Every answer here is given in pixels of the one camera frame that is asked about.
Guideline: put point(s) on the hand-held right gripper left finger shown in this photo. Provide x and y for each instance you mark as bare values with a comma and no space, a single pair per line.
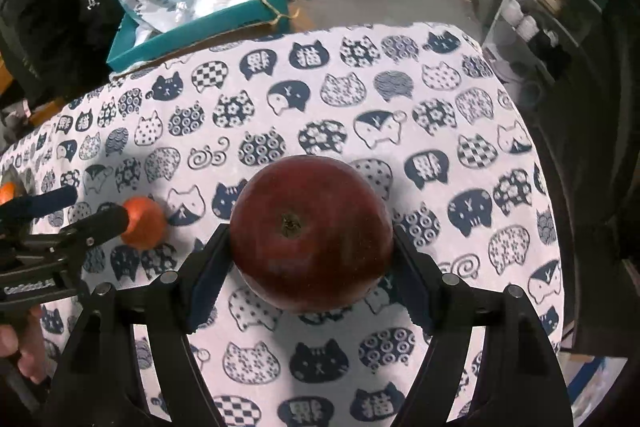
210,287

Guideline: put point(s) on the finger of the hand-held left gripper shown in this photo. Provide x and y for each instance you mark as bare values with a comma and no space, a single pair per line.
107,222
45,203

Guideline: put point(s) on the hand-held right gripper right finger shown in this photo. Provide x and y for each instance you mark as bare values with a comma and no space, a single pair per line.
416,294

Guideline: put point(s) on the orange tangerine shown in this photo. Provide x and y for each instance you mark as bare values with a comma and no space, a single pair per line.
7,193
147,224

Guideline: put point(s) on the red apple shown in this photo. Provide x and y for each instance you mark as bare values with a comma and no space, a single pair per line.
310,257

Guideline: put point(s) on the person's left hand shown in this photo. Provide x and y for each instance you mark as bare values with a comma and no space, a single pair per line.
30,352

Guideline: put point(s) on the cat print tablecloth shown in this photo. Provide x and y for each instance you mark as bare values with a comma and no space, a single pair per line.
350,117

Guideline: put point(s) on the dark hanging jackets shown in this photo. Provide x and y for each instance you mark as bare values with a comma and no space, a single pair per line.
45,7

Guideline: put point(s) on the teal cardboard box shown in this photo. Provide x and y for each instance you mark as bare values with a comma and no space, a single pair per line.
200,32

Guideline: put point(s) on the black shoe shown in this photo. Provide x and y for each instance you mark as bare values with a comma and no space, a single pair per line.
547,44

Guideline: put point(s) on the white shoe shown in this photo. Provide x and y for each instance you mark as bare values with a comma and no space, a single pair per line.
512,10
527,27

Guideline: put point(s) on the shoe rack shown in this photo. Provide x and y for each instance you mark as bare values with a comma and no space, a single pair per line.
555,7

